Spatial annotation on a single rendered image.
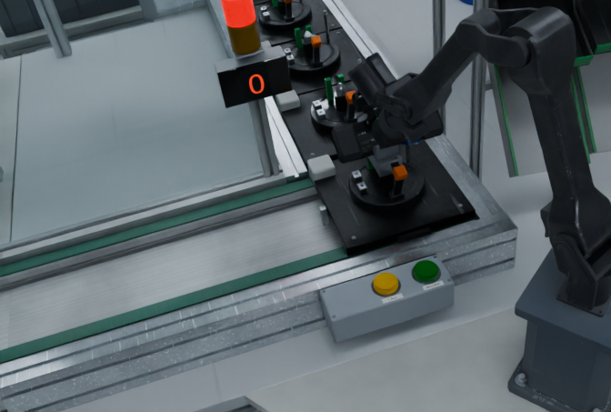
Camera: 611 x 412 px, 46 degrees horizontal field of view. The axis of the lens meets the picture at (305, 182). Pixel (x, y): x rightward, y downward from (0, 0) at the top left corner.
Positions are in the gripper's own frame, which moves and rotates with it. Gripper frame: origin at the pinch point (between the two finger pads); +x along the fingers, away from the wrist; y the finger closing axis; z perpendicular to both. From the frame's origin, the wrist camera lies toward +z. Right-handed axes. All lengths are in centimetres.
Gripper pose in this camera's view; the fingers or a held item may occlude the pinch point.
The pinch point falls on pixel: (381, 138)
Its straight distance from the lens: 126.7
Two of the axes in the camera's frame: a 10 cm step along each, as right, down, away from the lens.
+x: -0.8, 1.6, 9.8
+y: -9.5, 2.8, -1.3
